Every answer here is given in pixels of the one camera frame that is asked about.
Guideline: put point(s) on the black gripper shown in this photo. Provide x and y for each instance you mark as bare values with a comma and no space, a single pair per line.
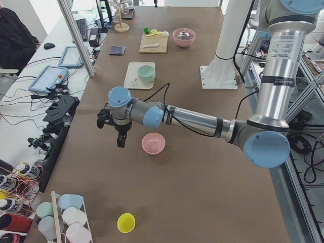
121,128

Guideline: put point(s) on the small pink bowl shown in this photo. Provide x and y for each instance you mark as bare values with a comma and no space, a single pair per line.
153,143

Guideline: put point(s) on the white ceramic spoon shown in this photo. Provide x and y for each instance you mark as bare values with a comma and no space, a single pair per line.
154,45

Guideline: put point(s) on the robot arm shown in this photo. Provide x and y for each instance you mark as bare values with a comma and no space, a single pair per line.
263,136

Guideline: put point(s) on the green bowl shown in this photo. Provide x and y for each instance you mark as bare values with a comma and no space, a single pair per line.
146,73

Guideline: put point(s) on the large pink bowl with ice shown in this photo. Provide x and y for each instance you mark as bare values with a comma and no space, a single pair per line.
183,43

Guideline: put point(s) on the cream rabbit tray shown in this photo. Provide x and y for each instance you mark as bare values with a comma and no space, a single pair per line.
131,79

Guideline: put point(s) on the blue plastic cup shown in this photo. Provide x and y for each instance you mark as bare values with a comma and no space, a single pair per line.
70,200

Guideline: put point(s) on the yellow plastic cup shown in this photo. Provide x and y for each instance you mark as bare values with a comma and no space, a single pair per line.
126,223

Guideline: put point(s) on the grey folded cloth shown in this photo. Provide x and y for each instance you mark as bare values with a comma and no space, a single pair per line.
117,50

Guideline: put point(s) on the white plastic cup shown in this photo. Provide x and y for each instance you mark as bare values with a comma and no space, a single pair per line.
73,215

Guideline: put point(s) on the blue teach pendant tablet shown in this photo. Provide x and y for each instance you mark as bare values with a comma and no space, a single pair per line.
48,79

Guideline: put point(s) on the bamboo cutting board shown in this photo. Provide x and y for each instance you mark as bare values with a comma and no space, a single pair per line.
161,49

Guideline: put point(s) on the green plastic cup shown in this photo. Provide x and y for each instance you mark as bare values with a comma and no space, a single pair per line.
45,209

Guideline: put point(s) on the pink plastic cup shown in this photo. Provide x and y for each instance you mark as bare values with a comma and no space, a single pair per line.
77,233

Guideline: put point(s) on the wooden mug tree stand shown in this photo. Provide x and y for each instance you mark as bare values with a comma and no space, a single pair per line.
120,26

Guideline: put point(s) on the yellow plastic knife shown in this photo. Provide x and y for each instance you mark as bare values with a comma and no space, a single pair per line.
153,34

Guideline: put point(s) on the white garlic bulb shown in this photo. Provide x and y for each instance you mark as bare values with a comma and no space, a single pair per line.
165,34

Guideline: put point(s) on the black computer mouse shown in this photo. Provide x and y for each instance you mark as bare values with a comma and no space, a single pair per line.
48,46

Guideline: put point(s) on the black keyboard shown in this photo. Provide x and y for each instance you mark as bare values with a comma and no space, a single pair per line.
82,27

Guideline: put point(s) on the seated person in black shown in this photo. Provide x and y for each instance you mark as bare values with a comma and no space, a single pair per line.
18,45

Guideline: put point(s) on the aluminium frame post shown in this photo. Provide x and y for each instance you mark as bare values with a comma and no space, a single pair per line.
76,36

